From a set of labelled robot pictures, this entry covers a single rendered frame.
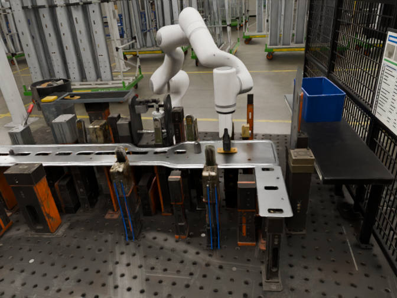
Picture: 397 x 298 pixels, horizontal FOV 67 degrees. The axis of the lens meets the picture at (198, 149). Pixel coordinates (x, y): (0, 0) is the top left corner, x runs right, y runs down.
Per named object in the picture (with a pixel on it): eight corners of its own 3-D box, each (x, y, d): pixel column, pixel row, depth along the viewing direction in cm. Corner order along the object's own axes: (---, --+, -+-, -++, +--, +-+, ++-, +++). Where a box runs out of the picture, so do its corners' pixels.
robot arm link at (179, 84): (159, 109, 189) (154, 71, 177) (186, 103, 195) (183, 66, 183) (166, 116, 179) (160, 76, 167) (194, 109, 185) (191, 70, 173)
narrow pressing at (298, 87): (293, 159, 117) (301, 71, 102) (289, 145, 127) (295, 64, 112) (295, 158, 117) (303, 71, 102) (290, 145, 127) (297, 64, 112)
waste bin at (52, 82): (36, 141, 403) (18, 87, 369) (61, 125, 448) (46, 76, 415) (69, 142, 391) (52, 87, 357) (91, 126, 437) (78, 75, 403)
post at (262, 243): (259, 250, 117) (261, 188, 103) (257, 230, 126) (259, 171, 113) (276, 250, 116) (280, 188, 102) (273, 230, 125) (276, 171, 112)
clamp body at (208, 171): (201, 250, 119) (194, 177, 103) (204, 230, 129) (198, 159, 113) (224, 251, 117) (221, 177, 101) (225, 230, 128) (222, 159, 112)
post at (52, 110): (62, 174, 179) (39, 103, 159) (68, 167, 186) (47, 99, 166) (74, 174, 178) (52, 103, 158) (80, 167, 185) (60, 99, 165)
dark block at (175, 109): (179, 185, 160) (170, 111, 140) (181, 178, 166) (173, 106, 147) (188, 185, 159) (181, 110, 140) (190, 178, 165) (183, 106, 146)
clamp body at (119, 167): (119, 242, 126) (101, 172, 110) (128, 223, 136) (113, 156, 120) (140, 243, 124) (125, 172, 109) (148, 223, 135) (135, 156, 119)
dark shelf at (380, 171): (322, 185, 101) (323, 178, 99) (283, 99, 180) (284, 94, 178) (393, 185, 98) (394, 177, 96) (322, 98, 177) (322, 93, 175)
